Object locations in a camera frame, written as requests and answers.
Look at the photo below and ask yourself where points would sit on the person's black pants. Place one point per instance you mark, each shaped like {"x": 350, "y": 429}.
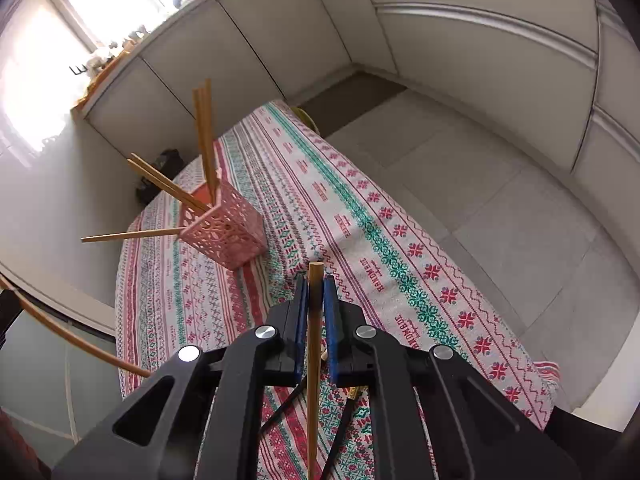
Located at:
{"x": 595, "y": 425}

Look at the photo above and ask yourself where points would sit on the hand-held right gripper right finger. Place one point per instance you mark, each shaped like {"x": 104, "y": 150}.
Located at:
{"x": 330, "y": 330}

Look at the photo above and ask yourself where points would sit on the curved wooden chair rail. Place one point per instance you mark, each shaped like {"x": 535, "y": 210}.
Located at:
{"x": 100, "y": 352}

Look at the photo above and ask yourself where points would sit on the black chopstick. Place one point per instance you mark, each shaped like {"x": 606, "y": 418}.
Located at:
{"x": 337, "y": 435}

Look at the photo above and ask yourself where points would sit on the wooden chopstick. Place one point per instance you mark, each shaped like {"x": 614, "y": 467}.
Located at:
{"x": 130, "y": 235}
{"x": 208, "y": 110}
{"x": 160, "y": 183}
{"x": 165, "y": 177}
{"x": 314, "y": 410}
{"x": 201, "y": 130}

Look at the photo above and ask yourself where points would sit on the patterned woven tablecloth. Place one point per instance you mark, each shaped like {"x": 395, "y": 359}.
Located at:
{"x": 400, "y": 285}

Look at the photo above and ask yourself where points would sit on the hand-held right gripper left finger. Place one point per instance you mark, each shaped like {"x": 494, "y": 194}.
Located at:
{"x": 300, "y": 330}

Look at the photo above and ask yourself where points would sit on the pink lattice basket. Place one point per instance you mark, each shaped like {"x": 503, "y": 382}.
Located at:
{"x": 230, "y": 240}

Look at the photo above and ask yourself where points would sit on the white wall ledge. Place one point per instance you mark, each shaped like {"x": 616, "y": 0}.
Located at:
{"x": 50, "y": 300}

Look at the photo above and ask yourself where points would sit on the row of small ornaments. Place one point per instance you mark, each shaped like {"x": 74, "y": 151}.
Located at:
{"x": 107, "y": 52}

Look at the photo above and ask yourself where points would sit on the white cabinet row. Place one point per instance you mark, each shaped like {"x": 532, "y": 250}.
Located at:
{"x": 250, "y": 35}

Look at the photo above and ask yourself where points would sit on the white thin pipe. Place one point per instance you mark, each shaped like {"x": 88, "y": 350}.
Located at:
{"x": 71, "y": 400}

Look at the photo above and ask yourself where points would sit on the yellow stool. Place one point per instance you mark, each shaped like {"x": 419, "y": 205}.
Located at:
{"x": 306, "y": 116}

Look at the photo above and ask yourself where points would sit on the black bag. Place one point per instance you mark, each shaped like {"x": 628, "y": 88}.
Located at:
{"x": 160, "y": 170}

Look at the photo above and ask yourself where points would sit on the grey floor mat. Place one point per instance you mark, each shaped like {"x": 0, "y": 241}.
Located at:
{"x": 350, "y": 100}

